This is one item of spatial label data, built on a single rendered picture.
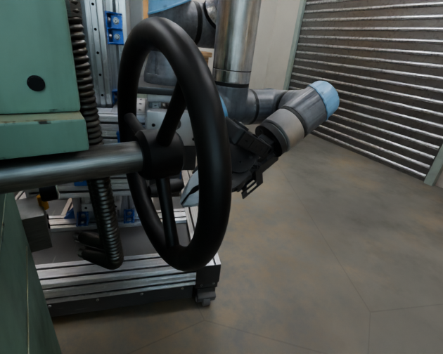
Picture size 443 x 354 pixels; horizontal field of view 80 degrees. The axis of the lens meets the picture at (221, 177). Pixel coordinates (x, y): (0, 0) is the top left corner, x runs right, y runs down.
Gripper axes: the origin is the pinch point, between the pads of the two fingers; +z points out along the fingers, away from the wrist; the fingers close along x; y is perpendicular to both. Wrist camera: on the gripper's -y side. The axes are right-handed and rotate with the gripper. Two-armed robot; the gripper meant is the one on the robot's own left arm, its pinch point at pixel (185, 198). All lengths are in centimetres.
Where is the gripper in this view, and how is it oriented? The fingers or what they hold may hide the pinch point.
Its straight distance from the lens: 43.9
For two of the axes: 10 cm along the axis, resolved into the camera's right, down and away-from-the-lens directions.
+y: 1.6, 5.3, 8.3
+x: -6.3, -5.9, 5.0
